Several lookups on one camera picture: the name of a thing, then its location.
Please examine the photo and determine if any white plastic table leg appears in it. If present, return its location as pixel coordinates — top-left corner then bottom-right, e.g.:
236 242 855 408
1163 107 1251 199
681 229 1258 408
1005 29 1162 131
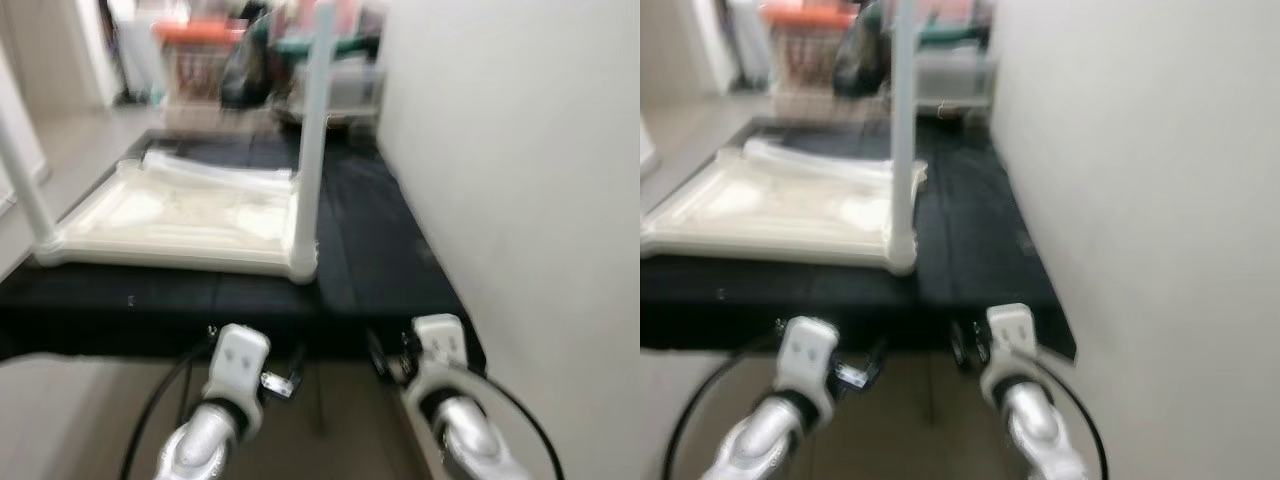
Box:
745 138 896 186
143 148 296 196
290 0 336 281
0 100 61 256
890 0 923 271

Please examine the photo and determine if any black tablecloth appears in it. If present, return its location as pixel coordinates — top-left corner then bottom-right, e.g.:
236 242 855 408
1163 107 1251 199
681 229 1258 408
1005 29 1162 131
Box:
640 118 1079 363
0 125 488 376

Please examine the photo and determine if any white plastic table top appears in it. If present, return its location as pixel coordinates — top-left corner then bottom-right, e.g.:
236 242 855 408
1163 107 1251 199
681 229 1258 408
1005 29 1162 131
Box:
640 140 926 276
35 150 321 286

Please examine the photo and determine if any black wok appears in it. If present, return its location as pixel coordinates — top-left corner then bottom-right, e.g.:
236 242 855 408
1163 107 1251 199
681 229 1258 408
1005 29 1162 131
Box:
270 95 376 129
935 95 991 119

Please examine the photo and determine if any clear plastic storage box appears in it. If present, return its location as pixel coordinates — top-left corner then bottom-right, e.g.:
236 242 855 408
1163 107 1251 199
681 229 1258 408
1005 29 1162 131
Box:
915 45 998 106
320 55 386 111

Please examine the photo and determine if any dark bag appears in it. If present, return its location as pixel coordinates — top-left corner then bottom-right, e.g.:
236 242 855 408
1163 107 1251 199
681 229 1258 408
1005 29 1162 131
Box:
220 15 276 109
832 0 891 99

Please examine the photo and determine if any green plastic lid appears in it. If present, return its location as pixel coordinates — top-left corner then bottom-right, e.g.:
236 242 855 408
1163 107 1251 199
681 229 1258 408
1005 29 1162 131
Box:
915 22 991 49
275 35 381 59

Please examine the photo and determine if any orange lid storage box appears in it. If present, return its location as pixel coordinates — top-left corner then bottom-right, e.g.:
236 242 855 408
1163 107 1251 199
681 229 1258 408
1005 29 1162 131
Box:
762 3 856 96
155 20 246 106

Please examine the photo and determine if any white cabinet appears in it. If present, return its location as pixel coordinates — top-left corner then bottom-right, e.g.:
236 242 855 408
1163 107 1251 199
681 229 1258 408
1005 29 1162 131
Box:
108 0 169 96
715 0 771 91

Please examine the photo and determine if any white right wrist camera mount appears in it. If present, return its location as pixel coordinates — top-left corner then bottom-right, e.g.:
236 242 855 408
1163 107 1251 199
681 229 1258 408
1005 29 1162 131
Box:
980 303 1041 391
405 315 471 401

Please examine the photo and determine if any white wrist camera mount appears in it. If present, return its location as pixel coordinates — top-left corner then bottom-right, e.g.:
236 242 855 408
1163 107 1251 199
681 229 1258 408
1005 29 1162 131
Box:
980 303 1041 391
205 323 271 421
405 315 471 401
775 317 841 416

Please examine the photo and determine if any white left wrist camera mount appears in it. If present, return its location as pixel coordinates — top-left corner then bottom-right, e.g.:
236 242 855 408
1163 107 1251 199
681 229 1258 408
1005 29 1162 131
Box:
775 317 841 416
205 323 271 421

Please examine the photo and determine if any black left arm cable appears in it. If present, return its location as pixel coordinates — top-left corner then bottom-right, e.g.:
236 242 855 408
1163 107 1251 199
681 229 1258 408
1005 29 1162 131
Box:
118 340 216 480
660 335 786 480

